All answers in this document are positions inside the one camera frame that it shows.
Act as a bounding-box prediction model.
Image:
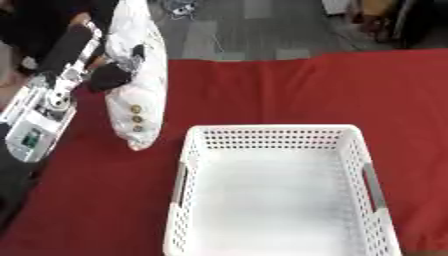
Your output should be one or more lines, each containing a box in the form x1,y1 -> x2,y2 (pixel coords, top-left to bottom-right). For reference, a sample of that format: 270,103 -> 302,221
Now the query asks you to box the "white plastic bag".
101,0 -> 172,152

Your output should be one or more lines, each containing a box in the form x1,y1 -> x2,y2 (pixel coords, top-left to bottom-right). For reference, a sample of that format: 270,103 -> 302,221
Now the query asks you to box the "white perforated plastic basket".
161,124 -> 405,256

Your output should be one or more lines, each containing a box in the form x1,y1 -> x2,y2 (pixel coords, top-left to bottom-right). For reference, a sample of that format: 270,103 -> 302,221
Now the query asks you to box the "brown chair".
346,0 -> 406,44

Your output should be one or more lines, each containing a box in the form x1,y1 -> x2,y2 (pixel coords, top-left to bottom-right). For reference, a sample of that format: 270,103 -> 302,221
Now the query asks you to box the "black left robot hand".
35,21 -> 135,93

